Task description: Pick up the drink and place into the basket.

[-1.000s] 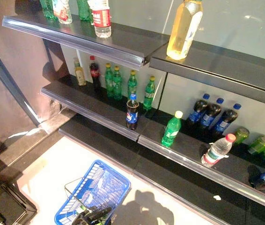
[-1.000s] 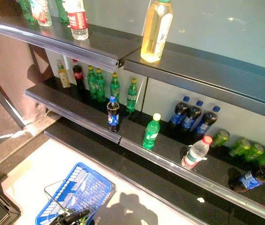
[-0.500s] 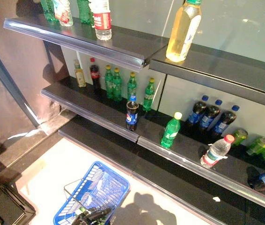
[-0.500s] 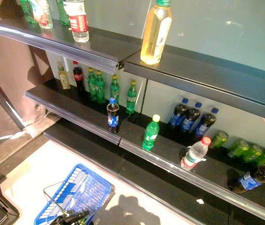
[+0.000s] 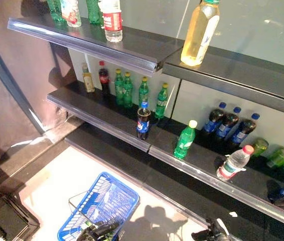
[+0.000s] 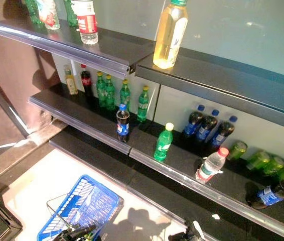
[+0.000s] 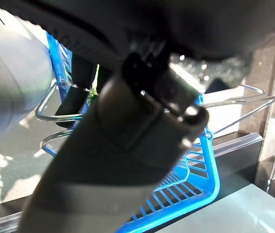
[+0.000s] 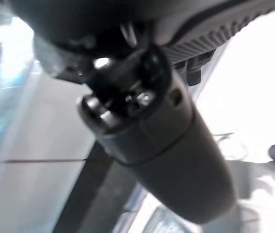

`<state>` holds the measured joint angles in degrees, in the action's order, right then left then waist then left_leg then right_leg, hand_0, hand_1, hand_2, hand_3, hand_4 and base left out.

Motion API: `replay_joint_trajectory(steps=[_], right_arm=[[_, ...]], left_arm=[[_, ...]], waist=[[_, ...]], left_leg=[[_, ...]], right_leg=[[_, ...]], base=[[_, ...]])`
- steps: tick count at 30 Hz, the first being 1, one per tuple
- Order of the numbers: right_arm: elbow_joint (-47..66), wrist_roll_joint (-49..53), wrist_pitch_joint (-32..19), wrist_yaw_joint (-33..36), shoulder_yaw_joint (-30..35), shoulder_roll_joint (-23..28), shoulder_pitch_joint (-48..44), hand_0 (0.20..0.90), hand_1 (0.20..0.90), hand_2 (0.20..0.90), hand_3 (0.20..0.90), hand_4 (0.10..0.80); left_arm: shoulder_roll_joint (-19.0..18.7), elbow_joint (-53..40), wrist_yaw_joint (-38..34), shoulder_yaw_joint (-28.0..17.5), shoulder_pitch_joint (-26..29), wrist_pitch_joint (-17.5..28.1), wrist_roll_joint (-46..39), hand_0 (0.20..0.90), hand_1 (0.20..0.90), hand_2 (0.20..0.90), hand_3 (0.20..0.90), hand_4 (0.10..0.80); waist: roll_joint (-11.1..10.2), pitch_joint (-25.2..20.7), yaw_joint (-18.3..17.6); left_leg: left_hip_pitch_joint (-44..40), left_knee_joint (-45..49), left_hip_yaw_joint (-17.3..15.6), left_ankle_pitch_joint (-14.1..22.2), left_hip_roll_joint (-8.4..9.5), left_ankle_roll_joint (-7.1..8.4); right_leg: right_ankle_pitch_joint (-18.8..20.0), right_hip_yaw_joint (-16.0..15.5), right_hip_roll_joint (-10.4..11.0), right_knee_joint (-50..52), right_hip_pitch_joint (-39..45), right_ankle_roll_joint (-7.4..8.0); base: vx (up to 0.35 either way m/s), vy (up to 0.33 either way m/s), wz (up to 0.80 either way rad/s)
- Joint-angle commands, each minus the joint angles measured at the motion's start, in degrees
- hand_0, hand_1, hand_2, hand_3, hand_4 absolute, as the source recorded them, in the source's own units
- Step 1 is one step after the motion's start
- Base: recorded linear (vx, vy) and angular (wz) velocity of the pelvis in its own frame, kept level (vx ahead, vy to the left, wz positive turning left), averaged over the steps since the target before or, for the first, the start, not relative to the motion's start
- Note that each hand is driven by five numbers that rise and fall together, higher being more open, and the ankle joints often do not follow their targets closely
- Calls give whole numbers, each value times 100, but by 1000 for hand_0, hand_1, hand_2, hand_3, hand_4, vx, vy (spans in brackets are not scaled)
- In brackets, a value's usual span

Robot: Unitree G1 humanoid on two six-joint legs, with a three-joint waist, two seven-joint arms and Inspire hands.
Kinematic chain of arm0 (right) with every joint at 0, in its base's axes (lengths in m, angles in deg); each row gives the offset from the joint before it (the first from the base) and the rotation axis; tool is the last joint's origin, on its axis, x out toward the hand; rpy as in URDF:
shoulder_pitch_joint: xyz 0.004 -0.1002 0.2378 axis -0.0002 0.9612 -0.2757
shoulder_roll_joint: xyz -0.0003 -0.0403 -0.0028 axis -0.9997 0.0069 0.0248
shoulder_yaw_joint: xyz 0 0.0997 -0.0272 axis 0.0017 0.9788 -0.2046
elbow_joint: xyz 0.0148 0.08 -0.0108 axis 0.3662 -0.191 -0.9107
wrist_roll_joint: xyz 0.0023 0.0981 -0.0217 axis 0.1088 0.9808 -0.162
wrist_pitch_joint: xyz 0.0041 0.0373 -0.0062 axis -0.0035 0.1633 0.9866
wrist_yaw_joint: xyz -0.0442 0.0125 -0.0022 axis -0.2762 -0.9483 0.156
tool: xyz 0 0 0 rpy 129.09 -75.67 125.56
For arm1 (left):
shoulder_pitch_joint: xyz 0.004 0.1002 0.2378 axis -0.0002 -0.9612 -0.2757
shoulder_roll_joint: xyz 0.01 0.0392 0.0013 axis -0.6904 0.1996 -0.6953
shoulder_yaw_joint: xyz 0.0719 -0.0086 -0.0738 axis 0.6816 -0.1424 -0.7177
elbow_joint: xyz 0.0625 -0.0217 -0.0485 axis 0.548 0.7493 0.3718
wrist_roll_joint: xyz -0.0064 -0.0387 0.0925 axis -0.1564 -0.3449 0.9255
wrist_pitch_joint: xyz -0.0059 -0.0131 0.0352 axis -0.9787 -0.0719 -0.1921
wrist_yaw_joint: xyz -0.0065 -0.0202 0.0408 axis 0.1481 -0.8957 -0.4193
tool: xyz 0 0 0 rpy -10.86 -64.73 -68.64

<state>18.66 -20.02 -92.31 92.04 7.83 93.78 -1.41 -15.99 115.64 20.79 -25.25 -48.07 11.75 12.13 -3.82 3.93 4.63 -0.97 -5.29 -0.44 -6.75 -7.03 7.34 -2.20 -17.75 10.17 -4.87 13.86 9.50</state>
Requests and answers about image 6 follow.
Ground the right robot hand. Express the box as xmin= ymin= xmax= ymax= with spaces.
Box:
xmin=167 ymin=220 xmax=206 ymax=241

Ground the small yellow tea bottle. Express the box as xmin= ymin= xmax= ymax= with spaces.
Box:
xmin=63 ymin=65 xmax=79 ymax=96

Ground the green soda bottle yellow cap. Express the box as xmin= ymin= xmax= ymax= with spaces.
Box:
xmin=136 ymin=85 xmax=150 ymax=123
xmin=104 ymin=74 xmax=116 ymax=111
xmin=95 ymin=71 xmax=107 ymax=108
xmin=119 ymin=79 xmax=131 ymax=111
xmin=153 ymin=122 xmax=175 ymax=162

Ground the water bottle with red label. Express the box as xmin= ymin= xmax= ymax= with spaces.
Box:
xmin=70 ymin=0 xmax=99 ymax=45

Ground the black base shelf board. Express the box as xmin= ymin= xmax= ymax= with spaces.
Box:
xmin=48 ymin=130 xmax=217 ymax=241

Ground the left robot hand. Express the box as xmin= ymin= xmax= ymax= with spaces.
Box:
xmin=55 ymin=224 xmax=100 ymax=241

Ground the bottle with red white label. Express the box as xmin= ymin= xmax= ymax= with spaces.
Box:
xmin=35 ymin=0 xmax=61 ymax=31

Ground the dark grey shelf board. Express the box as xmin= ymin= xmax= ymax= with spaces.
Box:
xmin=134 ymin=47 xmax=284 ymax=134

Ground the cola bottle with red cap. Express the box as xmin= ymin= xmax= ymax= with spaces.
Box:
xmin=79 ymin=63 xmax=94 ymax=99

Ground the dark cola bottle blue label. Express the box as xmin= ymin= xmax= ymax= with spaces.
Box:
xmin=210 ymin=115 xmax=236 ymax=149
xmin=195 ymin=109 xmax=220 ymax=144
xmin=116 ymin=103 xmax=131 ymax=143
xmin=181 ymin=104 xmax=205 ymax=139
xmin=250 ymin=175 xmax=284 ymax=210

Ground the black shelf board with strip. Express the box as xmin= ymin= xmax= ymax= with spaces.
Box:
xmin=128 ymin=119 xmax=284 ymax=241
xmin=0 ymin=19 xmax=156 ymax=76
xmin=28 ymin=84 xmax=143 ymax=156

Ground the blue plastic shopping basket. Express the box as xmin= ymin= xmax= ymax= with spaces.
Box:
xmin=36 ymin=174 xmax=124 ymax=241

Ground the water bottle with red cap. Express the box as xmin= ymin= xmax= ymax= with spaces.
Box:
xmin=195 ymin=147 xmax=230 ymax=184

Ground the large yellow tea bottle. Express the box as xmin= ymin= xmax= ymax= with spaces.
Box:
xmin=153 ymin=0 xmax=189 ymax=69

